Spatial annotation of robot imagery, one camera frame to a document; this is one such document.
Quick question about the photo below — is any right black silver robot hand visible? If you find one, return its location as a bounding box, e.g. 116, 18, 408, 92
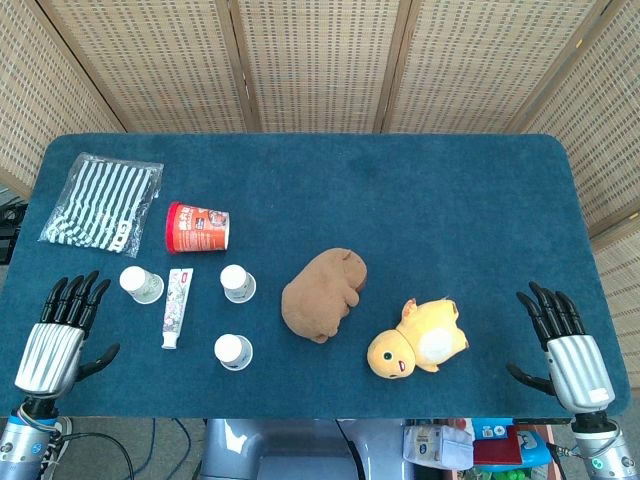
505, 281, 617, 414

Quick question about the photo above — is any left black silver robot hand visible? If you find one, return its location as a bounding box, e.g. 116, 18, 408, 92
13, 270, 122, 401

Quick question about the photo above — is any paper cup green flower print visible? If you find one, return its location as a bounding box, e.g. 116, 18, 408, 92
118, 266, 165, 305

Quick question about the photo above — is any paper cup large blue flower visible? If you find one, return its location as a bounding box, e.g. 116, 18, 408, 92
213, 333, 254, 372

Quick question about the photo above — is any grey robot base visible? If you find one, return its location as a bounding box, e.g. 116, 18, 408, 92
199, 418, 416, 480

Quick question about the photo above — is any red instant noodle cup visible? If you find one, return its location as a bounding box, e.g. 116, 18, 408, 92
165, 201, 231, 255

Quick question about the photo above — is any paper cup small blue print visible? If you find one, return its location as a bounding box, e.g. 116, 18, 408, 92
219, 264, 257, 304

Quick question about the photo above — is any blue plastic toy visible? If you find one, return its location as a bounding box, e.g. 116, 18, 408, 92
514, 426, 550, 470

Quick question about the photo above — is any red book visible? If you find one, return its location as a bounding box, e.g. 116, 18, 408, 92
472, 426, 524, 467

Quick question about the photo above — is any dark equipment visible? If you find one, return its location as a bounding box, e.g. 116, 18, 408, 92
0, 198, 29, 265

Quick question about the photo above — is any floral toothpaste tube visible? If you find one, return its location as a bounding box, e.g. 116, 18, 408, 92
160, 267, 195, 350

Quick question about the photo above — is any yellow plush animal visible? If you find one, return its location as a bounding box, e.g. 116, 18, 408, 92
366, 297, 470, 380

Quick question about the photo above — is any striped cloth in plastic bag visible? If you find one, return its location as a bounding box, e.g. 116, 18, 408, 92
38, 152, 165, 259

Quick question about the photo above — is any white cardboard box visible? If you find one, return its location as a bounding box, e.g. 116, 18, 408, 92
402, 423, 475, 471

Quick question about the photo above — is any blue table cloth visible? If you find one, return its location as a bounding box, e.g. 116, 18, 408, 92
0, 132, 632, 420

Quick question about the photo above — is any brown plush capybara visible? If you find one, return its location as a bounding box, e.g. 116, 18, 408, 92
280, 247, 370, 345

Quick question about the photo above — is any woven rattan folding screen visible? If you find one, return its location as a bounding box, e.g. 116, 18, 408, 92
0, 0, 640, 361

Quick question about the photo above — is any black cable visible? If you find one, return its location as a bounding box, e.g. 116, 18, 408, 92
54, 431, 136, 480

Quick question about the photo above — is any blue cable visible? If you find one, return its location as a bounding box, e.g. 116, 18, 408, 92
130, 418, 194, 476

